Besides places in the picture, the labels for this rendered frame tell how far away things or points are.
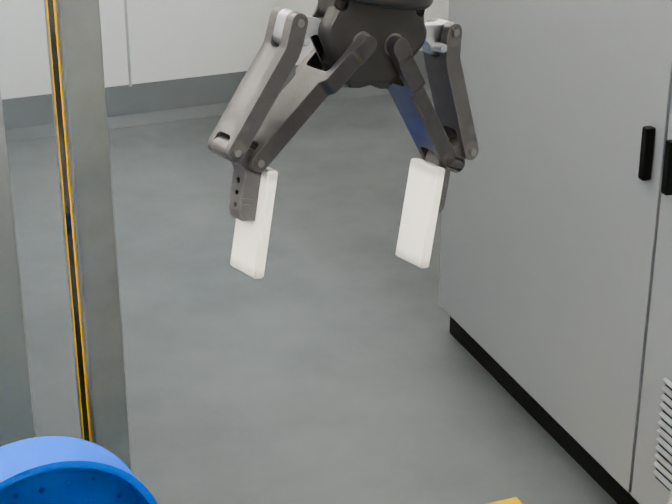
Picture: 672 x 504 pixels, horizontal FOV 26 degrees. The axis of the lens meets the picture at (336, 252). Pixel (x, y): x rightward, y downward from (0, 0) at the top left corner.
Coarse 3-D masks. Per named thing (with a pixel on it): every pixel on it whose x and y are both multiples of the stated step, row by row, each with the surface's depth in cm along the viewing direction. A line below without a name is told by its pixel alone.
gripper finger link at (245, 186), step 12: (216, 144) 88; (240, 168) 89; (240, 180) 89; (252, 180) 89; (240, 192) 89; (252, 192) 89; (240, 204) 89; (252, 204) 90; (240, 216) 90; (252, 216) 90
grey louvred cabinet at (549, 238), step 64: (512, 0) 362; (576, 0) 333; (640, 0) 309; (512, 64) 368; (576, 64) 338; (640, 64) 312; (512, 128) 373; (576, 128) 342; (640, 128) 316; (448, 192) 416; (512, 192) 379; (576, 192) 347; (640, 192) 320; (448, 256) 423; (512, 256) 384; (576, 256) 352; (640, 256) 324; (512, 320) 390; (576, 320) 357; (640, 320) 328; (512, 384) 405; (576, 384) 362; (640, 384) 334; (576, 448) 375; (640, 448) 337
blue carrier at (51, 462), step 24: (0, 456) 153; (24, 456) 152; (48, 456) 153; (72, 456) 154; (96, 456) 156; (0, 480) 149; (24, 480) 157; (48, 480) 159; (72, 480) 160; (96, 480) 162; (120, 480) 164
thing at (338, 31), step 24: (336, 0) 88; (360, 0) 88; (384, 0) 88; (408, 0) 88; (432, 0) 90; (336, 24) 89; (360, 24) 90; (384, 24) 91; (408, 24) 92; (336, 48) 89; (384, 48) 92; (360, 72) 91; (384, 72) 92
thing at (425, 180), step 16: (416, 160) 99; (416, 176) 99; (432, 176) 97; (416, 192) 99; (432, 192) 97; (416, 208) 99; (432, 208) 98; (400, 224) 100; (416, 224) 99; (432, 224) 98; (400, 240) 100; (416, 240) 99; (432, 240) 99; (400, 256) 100; (416, 256) 99
